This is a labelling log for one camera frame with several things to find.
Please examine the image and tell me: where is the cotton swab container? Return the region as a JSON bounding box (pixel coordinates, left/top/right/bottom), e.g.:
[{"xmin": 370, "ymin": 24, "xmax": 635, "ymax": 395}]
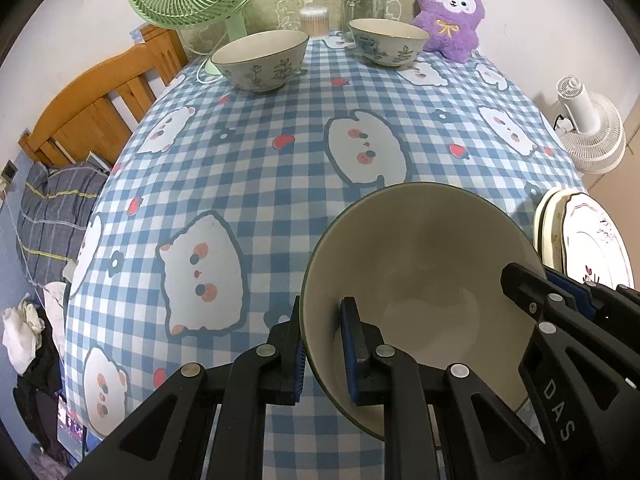
[{"xmin": 299, "ymin": 6, "xmax": 330, "ymax": 38}]

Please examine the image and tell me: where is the wooden bed headboard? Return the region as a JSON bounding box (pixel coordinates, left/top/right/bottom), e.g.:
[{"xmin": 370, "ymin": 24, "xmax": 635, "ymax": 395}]
[{"xmin": 20, "ymin": 25, "xmax": 188, "ymax": 168}]

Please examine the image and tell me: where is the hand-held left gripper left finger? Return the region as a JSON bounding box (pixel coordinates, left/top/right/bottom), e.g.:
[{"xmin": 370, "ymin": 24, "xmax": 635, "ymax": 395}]
[{"xmin": 65, "ymin": 295, "xmax": 307, "ymax": 480}]

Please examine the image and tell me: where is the dark clothes pile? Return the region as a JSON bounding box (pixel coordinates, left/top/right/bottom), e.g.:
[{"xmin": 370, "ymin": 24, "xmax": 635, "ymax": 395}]
[{"xmin": 15, "ymin": 310, "xmax": 68, "ymax": 461}]

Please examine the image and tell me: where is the blue floral ceramic bowl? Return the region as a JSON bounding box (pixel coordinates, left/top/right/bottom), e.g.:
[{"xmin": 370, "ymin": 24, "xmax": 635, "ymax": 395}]
[{"xmin": 348, "ymin": 18, "xmax": 431, "ymax": 67}]

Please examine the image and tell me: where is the white plate with red print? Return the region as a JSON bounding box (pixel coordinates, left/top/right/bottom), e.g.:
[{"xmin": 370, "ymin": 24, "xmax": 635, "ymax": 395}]
[{"xmin": 562, "ymin": 200, "xmax": 636, "ymax": 291}]

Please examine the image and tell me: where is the white crumpled cloth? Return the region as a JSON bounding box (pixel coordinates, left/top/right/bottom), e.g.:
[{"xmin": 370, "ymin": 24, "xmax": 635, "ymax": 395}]
[{"xmin": 2, "ymin": 297, "xmax": 46, "ymax": 376}]

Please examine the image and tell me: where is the white fan cable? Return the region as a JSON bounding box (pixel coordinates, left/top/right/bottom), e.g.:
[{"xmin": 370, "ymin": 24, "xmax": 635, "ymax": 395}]
[{"xmin": 196, "ymin": 57, "xmax": 223, "ymax": 84}]

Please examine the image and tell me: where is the lit phone screen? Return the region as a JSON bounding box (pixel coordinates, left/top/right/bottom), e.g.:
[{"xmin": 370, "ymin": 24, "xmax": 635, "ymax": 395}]
[{"xmin": 57, "ymin": 395, "xmax": 87, "ymax": 446}]

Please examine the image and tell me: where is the glass jar with dark lid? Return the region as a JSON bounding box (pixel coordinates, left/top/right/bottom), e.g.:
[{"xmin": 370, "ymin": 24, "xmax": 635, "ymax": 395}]
[{"xmin": 341, "ymin": 0, "xmax": 387, "ymax": 43}]

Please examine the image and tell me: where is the grey leaf print ceramic bowl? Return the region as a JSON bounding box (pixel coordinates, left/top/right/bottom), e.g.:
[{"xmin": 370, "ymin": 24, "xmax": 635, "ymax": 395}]
[{"xmin": 211, "ymin": 30, "xmax": 310, "ymax": 94}]

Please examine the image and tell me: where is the white desk fan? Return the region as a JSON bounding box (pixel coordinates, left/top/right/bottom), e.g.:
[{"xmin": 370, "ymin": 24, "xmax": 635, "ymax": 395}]
[{"xmin": 552, "ymin": 76, "xmax": 627, "ymax": 175}]

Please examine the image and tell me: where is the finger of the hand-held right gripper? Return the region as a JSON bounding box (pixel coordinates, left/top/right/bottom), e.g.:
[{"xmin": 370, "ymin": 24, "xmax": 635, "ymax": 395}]
[
  {"xmin": 501, "ymin": 262, "xmax": 640, "ymax": 480},
  {"xmin": 545, "ymin": 267, "xmax": 640, "ymax": 341}
]

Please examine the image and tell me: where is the blue checkered tablecloth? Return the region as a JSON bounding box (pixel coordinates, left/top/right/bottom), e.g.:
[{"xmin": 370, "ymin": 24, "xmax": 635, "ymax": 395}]
[{"xmin": 62, "ymin": 35, "xmax": 591, "ymax": 480}]

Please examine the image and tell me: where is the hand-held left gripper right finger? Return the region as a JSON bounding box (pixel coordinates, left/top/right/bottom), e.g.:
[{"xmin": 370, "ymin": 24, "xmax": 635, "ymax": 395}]
[{"xmin": 340, "ymin": 296, "xmax": 551, "ymax": 480}]

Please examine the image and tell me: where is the green rimmed cream bowl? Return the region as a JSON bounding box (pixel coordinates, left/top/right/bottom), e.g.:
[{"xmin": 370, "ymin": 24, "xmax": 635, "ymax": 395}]
[{"xmin": 301, "ymin": 182, "xmax": 543, "ymax": 443}]

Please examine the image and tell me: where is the purple plush toy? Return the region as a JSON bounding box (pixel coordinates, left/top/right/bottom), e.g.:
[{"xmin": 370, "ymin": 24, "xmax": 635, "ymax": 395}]
[{"xmin": 412, "ymin": 0, "xmax": 485, "ymax": 64}]

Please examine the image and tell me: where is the grey plaid quilt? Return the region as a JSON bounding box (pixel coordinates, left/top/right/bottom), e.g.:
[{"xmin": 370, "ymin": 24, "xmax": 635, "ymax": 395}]
[{"xmin": 17, "ymin": 160, "xmax": 108, "ymax": 281}]

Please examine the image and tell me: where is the cream yellow floral plate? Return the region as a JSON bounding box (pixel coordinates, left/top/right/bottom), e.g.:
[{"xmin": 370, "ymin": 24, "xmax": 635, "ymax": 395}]
[
  {"xmin": 532, "ymin": 187, "xmax": 558, "ymax": 261},
  {"xmin": 545, "ymin": 192, "xmax": 568, "ymax": 271}
]

